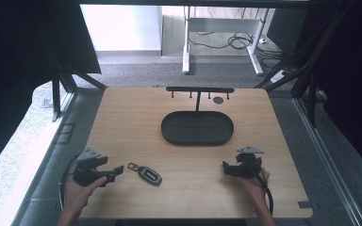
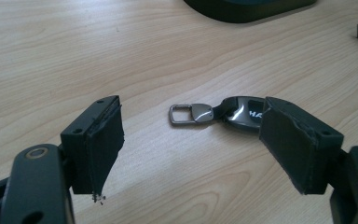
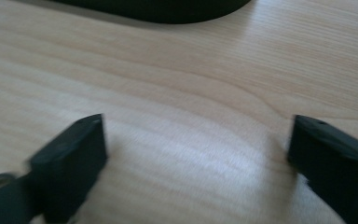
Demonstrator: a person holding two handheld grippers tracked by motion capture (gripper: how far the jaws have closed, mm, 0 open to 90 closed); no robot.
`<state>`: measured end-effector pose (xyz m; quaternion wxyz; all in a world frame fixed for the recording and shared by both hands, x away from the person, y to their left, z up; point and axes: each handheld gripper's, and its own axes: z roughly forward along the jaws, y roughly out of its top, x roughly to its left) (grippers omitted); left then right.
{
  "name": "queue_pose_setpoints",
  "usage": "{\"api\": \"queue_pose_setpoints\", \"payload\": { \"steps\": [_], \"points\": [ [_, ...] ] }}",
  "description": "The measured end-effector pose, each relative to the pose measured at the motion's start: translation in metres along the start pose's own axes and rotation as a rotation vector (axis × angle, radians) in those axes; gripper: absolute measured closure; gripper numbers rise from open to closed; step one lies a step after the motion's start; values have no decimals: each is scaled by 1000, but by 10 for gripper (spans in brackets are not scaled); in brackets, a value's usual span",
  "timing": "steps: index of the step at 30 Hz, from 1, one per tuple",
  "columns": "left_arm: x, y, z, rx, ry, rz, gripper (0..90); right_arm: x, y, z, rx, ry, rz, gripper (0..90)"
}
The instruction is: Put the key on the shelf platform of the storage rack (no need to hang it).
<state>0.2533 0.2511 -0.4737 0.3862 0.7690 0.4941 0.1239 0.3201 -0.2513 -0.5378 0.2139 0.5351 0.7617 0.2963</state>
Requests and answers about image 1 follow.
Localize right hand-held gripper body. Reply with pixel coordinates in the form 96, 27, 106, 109
235, 145, 265, 180

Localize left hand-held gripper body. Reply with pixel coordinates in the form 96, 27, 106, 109
73, 146, 109, 187

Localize black car key fob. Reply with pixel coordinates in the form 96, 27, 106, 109
126, 161, 163, 187

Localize person's right hand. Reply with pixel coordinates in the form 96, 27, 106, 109
234, 167, 272, 203

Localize person's left hand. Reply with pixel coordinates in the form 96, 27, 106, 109
62, 165, 108, 218

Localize wooden table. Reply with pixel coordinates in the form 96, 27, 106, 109
78, 87, 314, 219

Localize black key rack with tray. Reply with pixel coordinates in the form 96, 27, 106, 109
160, 86, 236, 147

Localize white power strip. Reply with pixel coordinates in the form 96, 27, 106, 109
269, 69, 289, 84

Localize black curtain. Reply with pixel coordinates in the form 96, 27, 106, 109
0, 0, 102, 181
265, 0, 362, 174

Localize white panel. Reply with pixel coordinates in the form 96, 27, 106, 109
79, 4, 164, 53

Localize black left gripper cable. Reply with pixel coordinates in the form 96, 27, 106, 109
58, 153, 82, 212

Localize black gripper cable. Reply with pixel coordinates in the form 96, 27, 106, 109
239, 159, 275, 217
58, 153, 82, 212

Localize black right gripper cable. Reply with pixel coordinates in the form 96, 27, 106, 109
239, 159, 275, 217

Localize black metal frame stand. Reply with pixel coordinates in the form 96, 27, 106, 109
254, 0, 356, 129
48, 53, 108, 122

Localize black floor cables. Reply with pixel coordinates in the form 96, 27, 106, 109
188, 7, 286, 70

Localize white desk frame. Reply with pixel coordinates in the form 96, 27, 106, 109
181, 5, 271, 76

